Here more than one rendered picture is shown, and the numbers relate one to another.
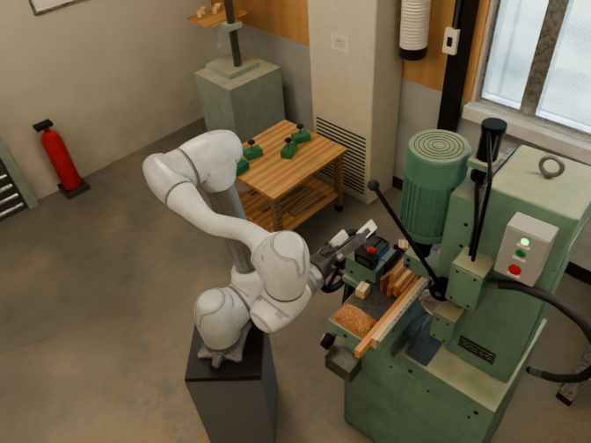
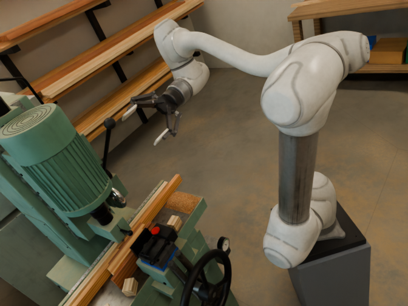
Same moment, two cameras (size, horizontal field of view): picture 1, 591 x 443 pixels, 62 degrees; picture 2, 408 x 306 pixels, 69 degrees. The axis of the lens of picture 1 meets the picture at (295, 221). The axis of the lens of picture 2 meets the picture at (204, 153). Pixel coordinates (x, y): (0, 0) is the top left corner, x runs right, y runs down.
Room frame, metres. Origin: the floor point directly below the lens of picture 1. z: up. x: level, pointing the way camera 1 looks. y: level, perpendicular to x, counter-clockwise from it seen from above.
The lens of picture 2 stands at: (1.92, -0.01, 1.75)
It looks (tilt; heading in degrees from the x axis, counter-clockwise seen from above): 35 degrees down; 180
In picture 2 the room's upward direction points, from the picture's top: 22 degrees counter-clockwise
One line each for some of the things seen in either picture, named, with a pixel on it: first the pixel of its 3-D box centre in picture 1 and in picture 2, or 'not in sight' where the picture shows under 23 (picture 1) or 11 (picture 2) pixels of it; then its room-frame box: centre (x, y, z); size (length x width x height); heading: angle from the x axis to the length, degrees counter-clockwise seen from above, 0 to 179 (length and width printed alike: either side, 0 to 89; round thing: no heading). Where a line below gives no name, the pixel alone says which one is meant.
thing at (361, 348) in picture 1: (412, 289); (133, 236); (1.09, -0.39, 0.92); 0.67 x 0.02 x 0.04; 136
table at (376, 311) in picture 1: (389, 279); (153, 257); (1.19, -0.33, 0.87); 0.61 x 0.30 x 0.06; 136
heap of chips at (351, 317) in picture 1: (355, 317); (180, 199); (0.99, -0.17, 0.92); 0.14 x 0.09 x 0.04; 46
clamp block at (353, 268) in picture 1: (370, 261); (166, 258); (1.25, -0.27, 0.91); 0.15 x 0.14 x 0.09; 136
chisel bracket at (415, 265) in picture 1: (426, 265); (110, 226); (1.11, -0.43, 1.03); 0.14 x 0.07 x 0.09; 46
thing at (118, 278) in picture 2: (399, 265); (138, 254); (1.20, -0.37, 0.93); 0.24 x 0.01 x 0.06; 136
